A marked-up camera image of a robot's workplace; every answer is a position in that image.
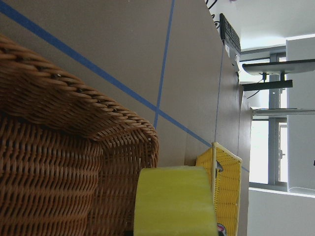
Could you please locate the yellow clear tape roll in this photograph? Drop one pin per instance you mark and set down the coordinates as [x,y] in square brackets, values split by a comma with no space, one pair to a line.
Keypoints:
[174,201]

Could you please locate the yellow woven basket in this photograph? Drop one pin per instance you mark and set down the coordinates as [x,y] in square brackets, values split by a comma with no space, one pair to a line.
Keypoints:
[226,187]

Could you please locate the brown wicker basket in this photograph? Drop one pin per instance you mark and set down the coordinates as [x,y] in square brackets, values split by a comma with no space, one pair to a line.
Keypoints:
[70,157]

